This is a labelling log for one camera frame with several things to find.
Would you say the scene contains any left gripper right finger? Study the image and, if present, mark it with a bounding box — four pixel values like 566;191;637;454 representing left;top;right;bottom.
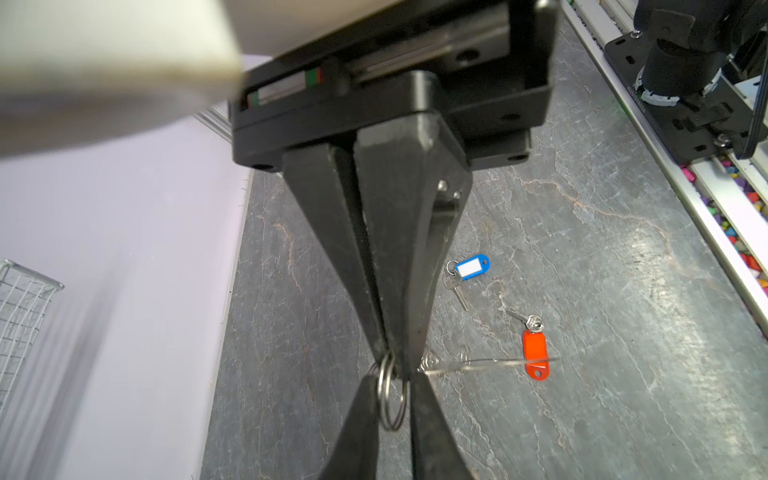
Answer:
410;373;473;480

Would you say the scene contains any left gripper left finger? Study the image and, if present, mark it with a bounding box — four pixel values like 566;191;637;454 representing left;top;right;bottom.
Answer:
319;375;379;480

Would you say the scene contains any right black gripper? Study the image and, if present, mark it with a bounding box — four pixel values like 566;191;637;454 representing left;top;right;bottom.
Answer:
230;1;560;379

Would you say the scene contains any metal keyring with shoe plate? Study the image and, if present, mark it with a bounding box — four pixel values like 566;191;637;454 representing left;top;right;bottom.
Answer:
366;352;561;432

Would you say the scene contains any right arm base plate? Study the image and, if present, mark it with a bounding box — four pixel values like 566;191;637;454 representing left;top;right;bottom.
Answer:
604;34;753;166

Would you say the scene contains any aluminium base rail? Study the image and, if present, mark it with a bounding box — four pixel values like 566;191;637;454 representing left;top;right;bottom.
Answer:
560;0;768;337

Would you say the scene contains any white wire basket long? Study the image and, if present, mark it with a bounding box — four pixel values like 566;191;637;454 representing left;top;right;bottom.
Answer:
1;259;64;413

